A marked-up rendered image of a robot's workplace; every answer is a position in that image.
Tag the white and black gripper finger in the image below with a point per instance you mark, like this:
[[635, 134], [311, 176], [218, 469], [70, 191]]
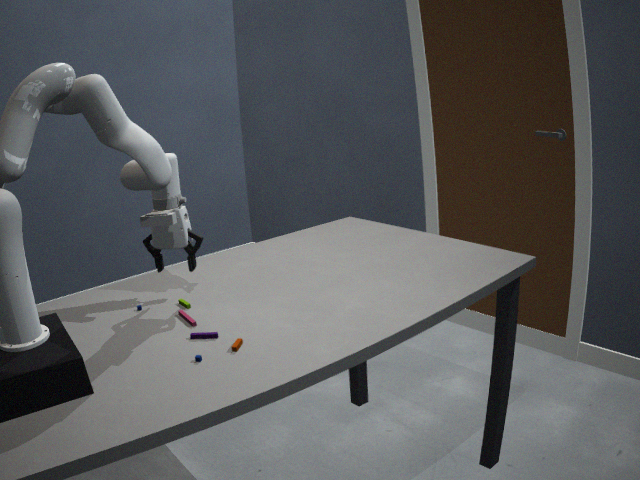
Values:
[[155, 253], [192, 250]]

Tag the pink rod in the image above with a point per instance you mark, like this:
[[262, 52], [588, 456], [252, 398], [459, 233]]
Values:
[[185, 316]]

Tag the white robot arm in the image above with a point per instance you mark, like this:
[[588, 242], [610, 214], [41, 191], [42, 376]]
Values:
[[20, 327]]

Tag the purple rod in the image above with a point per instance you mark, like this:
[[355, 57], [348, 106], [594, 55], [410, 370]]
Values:
[[207, 335]]

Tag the orange rod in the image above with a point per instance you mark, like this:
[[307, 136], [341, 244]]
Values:
[[237, 344]]

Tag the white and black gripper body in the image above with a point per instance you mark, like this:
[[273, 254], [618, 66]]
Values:
[[173, 236]]

